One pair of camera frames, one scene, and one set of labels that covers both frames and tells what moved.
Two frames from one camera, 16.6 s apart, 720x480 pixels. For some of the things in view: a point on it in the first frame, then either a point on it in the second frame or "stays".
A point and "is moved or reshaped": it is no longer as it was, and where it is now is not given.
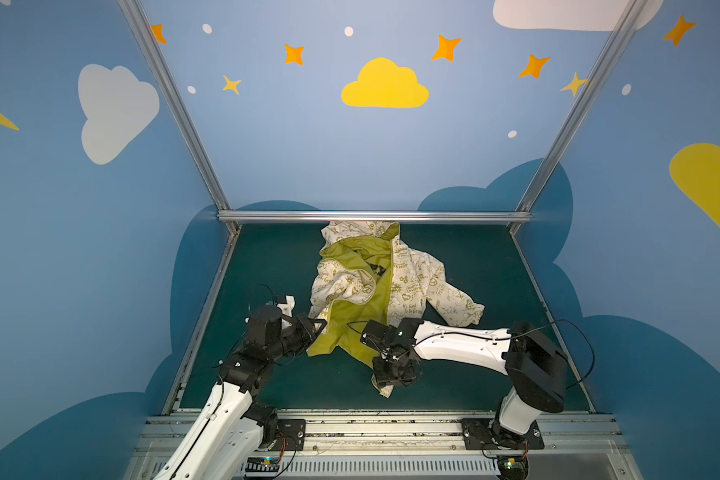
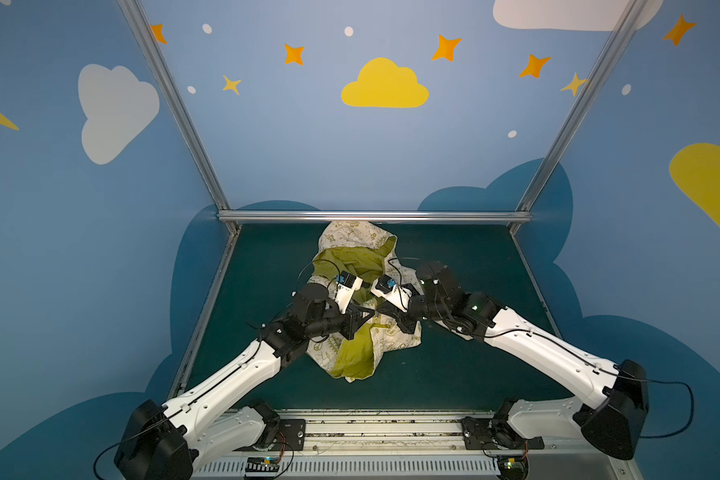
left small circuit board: x=262 y=465 stays
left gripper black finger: x=314 y=334 to x=356 y=316
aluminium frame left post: x=188 y=114 stays
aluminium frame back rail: x=374 y=217 stays
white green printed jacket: x=366 y=274 is moved or reshaped
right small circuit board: x=512 y=467 stays
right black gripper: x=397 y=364 to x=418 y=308
